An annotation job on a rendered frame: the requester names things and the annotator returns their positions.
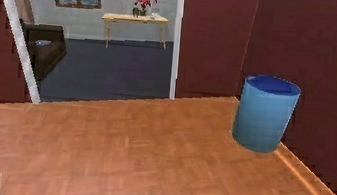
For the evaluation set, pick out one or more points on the small white object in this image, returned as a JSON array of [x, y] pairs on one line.
[[156, 16]]

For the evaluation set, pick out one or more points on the light wooden side table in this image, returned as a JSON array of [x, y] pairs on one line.
[[134, 18]]

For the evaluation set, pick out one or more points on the blue round bin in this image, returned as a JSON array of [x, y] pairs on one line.
[[263, 119]]

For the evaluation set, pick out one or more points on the red flowering house plant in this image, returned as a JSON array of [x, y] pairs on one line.
[[144, 2]]

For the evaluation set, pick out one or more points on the dark brown sofa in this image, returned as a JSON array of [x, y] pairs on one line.
[[45, 47]]

